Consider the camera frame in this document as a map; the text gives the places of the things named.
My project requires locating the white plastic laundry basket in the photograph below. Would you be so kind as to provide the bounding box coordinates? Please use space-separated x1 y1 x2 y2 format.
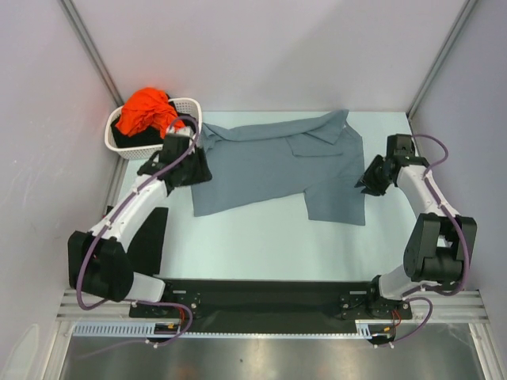
104 97 202 160

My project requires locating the grey-blue t-shirt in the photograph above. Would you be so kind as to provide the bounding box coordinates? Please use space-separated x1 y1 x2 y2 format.
192 110 366 226

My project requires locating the folded black t-shirt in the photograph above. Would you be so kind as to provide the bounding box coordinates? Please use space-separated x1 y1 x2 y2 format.
126 207 168 277

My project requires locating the black garment in basket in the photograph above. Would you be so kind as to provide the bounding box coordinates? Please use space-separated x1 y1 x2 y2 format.
112 112 190 148

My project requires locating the aluminium corner post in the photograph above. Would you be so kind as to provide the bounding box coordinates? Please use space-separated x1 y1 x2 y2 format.
406 0 480 122
57 0 124 106

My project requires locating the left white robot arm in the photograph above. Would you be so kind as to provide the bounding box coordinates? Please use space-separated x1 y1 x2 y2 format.
67 131 212 317

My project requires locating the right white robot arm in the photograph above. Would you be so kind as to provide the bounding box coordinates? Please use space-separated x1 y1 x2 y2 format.
356 134 478 317

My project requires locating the right aluminium corner post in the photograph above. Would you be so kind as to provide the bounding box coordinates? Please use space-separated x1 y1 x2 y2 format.
406 0 480 122

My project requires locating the white slotted cable duct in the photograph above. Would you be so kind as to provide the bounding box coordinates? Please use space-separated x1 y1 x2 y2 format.
72 321 372 340

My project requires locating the aluminium front rail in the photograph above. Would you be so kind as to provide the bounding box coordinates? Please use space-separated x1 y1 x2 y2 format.
55 289 489 322

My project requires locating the left aluminium corner post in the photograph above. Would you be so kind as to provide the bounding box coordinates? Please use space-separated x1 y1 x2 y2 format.
57 0 124 106

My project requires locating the orange t-shirt in basket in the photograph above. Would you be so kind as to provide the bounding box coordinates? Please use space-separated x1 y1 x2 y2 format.
116 87 186 139

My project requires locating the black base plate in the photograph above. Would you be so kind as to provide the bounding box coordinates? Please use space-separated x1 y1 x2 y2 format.
128 278 413 334

